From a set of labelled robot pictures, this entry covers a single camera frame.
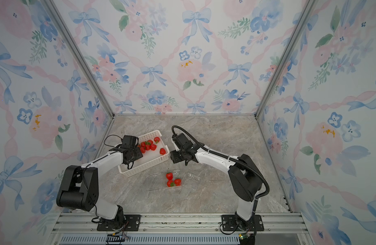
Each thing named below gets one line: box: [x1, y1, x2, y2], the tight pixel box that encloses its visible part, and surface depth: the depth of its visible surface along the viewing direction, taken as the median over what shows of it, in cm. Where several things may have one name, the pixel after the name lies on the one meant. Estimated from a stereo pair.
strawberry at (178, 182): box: [174, 178, 182, 187], surface depth 87 cm
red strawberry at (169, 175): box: [166, 172, 174, 181], surface depth 90 cm
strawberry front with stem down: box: [167, 179, 175, 188], surface depth 85 cm
